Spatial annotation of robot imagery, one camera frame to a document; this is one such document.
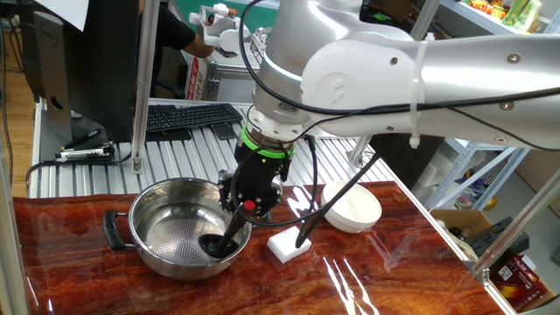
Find white haptic teleoperation device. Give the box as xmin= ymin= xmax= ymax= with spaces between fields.
xmin=188 ymin=3 xmax=272 ymax=56

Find black computer monitor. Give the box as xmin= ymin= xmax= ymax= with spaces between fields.
xmin=17 ymin=0 xmax=145 ymax=144

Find black table cable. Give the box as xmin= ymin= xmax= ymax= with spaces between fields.
xmin=24 ymin=150 xmax=133 ymax=197

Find silver aluminium case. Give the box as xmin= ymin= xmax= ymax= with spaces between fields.
xmin=182 ymin=43 xmax=263 ymax=104

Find tan cardboard box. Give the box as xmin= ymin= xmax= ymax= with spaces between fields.
xmin=520 ymin=283 xmax=560 ymax=315

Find white metal shelf rack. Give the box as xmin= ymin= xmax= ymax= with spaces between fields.
xmin=437 ymin=0 xmax=560 ymax=212

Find black flat pad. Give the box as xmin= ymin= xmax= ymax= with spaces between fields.
xmin=145 ymin=129 xmax=193 ymax=143

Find open cardboard box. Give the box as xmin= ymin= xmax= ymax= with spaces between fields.
xmin=430 ymin=208 xmax=495 ymax=263

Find colourful toy fruits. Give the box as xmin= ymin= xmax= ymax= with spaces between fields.
xmin=470 ymin=0 xmax=505 ymax=19

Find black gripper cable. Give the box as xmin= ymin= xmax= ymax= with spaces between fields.
xmin=229 ymin=133 xmax=382 ymax=250

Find black plastic part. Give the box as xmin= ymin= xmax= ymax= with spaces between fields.
xmin=463 ymin=216 xmax=530 ymax=259

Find white ceramic bowl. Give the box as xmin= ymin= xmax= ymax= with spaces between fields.
xmin=320 ymin=180 xmax=382 ymax=234

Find stainless steel pot black handles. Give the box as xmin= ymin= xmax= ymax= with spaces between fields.
xmin=102 ymin=177 xmax=273 ymax=282

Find pale green bottle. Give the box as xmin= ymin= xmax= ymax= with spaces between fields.
xmin=515 ymin=0 xmax=543 ymax=32

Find black computer keyboard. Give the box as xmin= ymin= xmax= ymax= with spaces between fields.
xmin=146 ymin=102 xmax=244 ymax=133

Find red printed box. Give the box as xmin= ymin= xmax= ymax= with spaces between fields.
xmin=489 ymin=255 xmax=549 ymax=312

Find aluminium frame rail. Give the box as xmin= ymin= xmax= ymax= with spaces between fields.
xmin=393 ymin=181 xmax=520 ymax=315

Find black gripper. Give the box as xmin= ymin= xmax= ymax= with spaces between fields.
xmin=217 ymin=146 xmax=293 ymax=219

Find white paper sheet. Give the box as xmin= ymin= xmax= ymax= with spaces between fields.
xmin=32 ymin=0 xmax=91 ymax=32

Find white foam packaging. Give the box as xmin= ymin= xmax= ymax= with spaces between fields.
xmin=410 ymin=150 xmax=459 ymax=207

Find silver monitor stand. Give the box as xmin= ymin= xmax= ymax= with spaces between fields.
xmin=33 ymin=10 xmax=74 ymax=142

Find black cabinet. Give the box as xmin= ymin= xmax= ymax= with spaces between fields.
xmin=369 ymin=133 xmax=446 ymax=190

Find white sponge block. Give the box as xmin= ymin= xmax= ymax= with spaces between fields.
xmin=266 ymin=225 xmax=312 ymax=264

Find white marker pen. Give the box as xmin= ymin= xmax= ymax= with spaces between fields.
xmin=54 ymin=147 xmax=116 ymax=161

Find aluminium frame post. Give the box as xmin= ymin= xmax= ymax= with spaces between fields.
xmin=470 ymin=168 xmax=560 ymax=285
xmin=130 ymin=0 xmax=161 ymax=175
xmin=347 ymin=0 xmax=443 ymax=170
xmin=0 ymin=139 xmax=28 ymax=315

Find red brown woodgrain mat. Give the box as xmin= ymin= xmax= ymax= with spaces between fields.
xmin=12 ymin=181 xmax=508 ymax=315

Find green partition board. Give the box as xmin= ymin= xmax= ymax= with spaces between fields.
xmin=174 ymin=0 xmax=281 ymax=34

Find colourful cloth bag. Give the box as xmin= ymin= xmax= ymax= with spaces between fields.
xmin=453 ymin=168 xmax=498 ymax=212

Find green wrist adapter ring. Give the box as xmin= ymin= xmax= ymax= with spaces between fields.
xmin=239 ymin=126 xmax=296 ymax=160

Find green plastic bottle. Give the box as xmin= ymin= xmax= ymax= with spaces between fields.
xmin=501 ymin=0 xmax=531 ymax=28

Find black ladle red tip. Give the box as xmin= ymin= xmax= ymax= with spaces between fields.
xmin=198 ymin=199 xmax=257 ymax=260

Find black pen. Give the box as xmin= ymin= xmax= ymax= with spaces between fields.
xmin=60 ymin=126 xmax=106 ymax=152

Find person black t-shirt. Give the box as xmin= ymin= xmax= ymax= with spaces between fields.
xmin=138 ymin=0 xmax=197 ymax=100

